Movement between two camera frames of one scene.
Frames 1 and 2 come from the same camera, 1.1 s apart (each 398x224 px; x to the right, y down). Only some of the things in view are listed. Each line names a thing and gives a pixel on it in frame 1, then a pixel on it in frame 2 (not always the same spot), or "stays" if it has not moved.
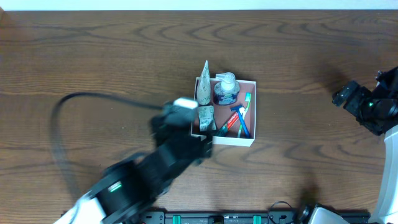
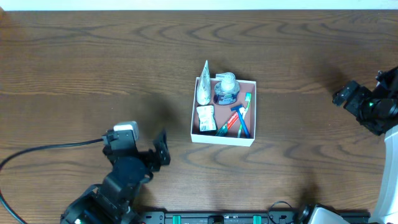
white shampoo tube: (203, 92) stays
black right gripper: (347, 96) stays
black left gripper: (193, 142) -> (154, 156)
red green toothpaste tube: (223, 129) stays
